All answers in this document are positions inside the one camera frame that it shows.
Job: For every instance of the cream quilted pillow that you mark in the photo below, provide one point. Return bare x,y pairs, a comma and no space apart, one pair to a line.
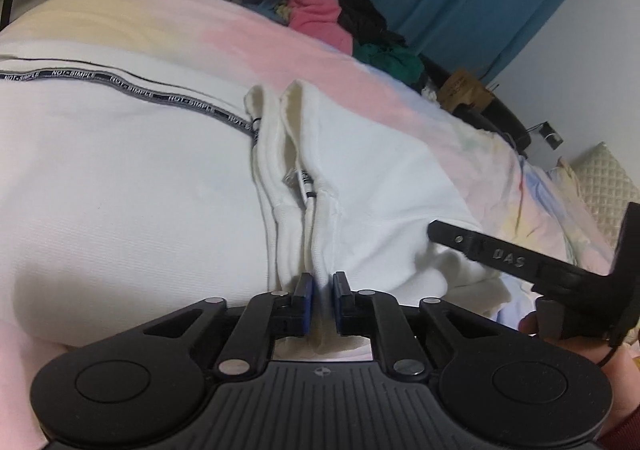
607,180

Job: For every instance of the person's right hand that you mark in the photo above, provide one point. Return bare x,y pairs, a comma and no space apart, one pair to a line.
625,380

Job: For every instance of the black chair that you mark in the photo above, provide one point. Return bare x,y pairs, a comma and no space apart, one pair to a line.
505,122

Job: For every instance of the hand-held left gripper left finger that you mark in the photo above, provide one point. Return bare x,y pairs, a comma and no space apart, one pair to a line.
308,304

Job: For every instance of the white zip jacket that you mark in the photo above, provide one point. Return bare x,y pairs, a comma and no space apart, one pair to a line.
125,180

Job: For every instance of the wall socket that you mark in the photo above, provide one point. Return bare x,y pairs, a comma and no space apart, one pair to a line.
550,135

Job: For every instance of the person's right forearm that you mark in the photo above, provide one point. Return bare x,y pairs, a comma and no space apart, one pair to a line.
625,435

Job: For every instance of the black garment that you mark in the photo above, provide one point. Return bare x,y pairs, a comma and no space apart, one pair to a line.
362,15

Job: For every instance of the pink garment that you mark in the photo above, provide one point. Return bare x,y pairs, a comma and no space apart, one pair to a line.
315,15

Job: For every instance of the green garment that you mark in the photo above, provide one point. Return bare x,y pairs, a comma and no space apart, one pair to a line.
395,62

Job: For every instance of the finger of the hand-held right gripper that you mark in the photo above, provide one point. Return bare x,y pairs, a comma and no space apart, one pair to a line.
492,252

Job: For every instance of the brown cardboard box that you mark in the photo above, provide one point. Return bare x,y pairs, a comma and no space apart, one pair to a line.
462,90

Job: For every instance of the pastel tie-dye blanket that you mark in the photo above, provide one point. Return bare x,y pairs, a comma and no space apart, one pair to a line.
300,50

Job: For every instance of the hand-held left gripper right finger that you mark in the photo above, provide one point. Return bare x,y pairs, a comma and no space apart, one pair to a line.
338,304

